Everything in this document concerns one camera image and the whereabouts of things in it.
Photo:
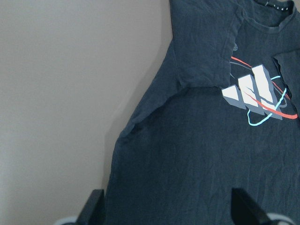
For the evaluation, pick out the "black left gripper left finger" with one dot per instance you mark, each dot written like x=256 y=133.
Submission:
x=93 y=212

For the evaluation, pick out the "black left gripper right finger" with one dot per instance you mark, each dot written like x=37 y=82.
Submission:
x=245 y=211

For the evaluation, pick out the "black t-shirt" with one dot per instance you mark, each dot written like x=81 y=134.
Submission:
x=222 y=112

